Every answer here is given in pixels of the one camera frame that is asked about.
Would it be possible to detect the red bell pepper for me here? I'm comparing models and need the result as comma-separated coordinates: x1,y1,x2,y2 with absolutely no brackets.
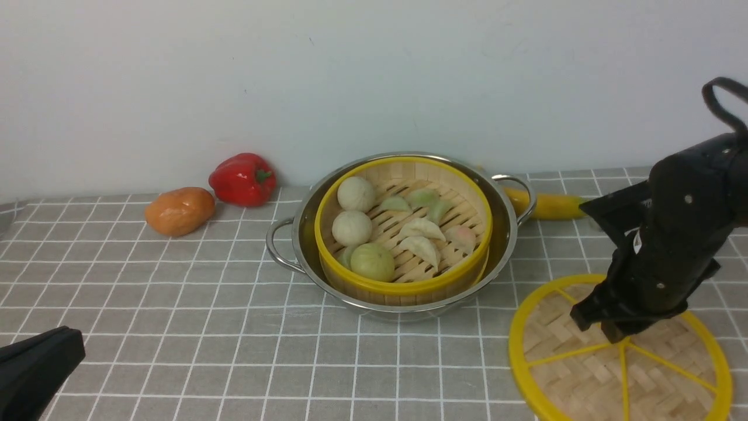
208,153,277,208

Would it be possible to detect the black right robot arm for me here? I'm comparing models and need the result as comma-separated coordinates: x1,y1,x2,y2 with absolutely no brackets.
570,133,747,343

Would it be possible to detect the orange potato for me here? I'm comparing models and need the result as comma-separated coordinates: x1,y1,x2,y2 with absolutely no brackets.
144,187,216,237

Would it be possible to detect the white steamed bun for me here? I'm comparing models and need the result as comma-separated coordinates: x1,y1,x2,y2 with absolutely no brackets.
331,210,372,246
337,177,376,213

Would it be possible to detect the black cable loop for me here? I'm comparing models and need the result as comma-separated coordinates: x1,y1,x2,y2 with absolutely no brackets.
702,77,748,136

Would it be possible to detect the yellow banana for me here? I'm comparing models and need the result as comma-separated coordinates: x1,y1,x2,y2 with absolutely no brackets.
503,187,587,220

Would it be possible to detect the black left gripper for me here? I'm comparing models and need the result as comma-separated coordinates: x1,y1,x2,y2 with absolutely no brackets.
1,327,86,420

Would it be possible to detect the pink tinted dumpling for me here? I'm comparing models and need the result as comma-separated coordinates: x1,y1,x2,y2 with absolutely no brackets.
444,226,477,256

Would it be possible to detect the stainless steel pot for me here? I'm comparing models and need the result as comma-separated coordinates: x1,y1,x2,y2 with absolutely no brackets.
265,152,531,323

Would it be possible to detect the yellow bamboo steamer lid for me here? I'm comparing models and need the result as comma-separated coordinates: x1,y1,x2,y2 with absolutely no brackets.
508,274,733,420

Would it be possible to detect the white dumpling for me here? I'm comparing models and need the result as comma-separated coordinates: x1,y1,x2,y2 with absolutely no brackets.
399,236,441,270
400,218,446,241

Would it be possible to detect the yellow bamboo steamer basket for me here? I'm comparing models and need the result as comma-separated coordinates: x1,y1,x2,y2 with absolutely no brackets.
314,156,494,306

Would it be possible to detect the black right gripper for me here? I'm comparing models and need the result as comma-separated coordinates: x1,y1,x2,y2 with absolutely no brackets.
570,154,738,343

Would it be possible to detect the green tinted dumpling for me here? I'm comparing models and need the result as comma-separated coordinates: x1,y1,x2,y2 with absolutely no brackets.
379,195,413,213
406,188,440,210
427,199,453,226

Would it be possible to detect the yellowish green steamed bun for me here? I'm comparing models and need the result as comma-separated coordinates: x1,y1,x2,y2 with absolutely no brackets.
350,243,396,282

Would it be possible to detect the grey checkered tablecloth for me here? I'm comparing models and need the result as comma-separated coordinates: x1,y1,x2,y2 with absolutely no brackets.
0,167,748,421

